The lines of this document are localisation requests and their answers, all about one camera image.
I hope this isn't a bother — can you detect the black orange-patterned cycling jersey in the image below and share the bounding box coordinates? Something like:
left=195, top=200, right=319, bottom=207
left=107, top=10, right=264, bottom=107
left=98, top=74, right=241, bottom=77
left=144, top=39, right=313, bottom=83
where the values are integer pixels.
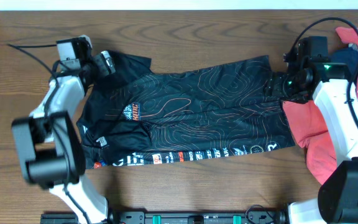
left=76, top=52, right=295, bottom=169

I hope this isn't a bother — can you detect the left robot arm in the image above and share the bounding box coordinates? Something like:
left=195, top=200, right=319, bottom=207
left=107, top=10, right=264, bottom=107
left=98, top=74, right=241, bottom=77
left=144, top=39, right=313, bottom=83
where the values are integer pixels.
left=11, top=51, right=115, bottom=223

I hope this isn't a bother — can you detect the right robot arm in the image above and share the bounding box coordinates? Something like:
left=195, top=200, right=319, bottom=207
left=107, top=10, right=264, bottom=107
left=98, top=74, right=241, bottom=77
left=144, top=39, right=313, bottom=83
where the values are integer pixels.
left=264, top=63, right=358, bottom=223

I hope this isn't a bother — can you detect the red printed t-shirt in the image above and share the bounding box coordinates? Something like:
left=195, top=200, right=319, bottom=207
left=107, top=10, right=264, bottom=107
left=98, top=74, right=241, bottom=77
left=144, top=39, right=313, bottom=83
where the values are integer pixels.
left=283, top=27, right=358, bottom=184

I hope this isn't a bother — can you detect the navy blue garment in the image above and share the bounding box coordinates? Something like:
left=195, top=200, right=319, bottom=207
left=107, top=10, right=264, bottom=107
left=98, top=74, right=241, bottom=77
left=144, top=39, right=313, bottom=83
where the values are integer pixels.
left=331, top=45, right=358, bottom=78

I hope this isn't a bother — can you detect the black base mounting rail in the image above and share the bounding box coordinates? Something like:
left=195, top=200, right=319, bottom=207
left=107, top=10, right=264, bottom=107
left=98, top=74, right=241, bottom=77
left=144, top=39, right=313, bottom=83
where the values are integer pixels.
left=40, top=210, right=288, bottom=224

